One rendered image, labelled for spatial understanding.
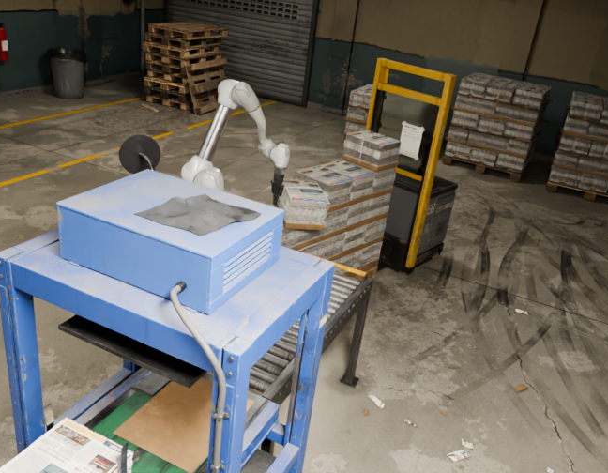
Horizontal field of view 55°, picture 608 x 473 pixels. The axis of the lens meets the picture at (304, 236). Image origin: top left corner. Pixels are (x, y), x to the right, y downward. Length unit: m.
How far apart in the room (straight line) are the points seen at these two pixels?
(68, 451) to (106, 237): 0.69
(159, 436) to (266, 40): 10.01
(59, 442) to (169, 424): 0.54
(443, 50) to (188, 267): 9.21
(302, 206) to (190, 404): 1.89
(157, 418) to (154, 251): 0.94
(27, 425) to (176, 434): 0.55
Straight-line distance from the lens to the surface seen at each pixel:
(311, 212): 4.10
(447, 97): 5.02
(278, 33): 11.70
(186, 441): 2.46
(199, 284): 1.76
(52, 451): 2.11
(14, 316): 2.23
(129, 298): 1.87
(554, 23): 10.39
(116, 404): 2.64
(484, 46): 10.52
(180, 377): 1.93
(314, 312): 2.20
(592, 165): 8.94
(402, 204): 5.56
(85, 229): 1.98
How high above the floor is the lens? 2.53
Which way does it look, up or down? 25 degrees down
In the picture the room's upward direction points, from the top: 7 degrees clockwise
